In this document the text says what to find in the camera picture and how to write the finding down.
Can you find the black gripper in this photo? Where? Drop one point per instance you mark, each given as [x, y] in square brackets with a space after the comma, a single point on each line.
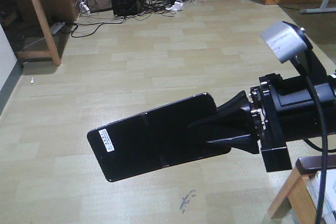
[233, 126]

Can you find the black smartphone with sticker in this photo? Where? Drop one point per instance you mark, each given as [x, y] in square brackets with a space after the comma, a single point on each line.
[153, 139]

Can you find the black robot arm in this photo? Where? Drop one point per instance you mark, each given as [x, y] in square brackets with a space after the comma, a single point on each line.
[296, 109]

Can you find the white power strip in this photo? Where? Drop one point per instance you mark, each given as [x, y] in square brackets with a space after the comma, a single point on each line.
[176, 7]

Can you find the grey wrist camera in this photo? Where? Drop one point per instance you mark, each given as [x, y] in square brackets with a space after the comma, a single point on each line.
[286, 40]

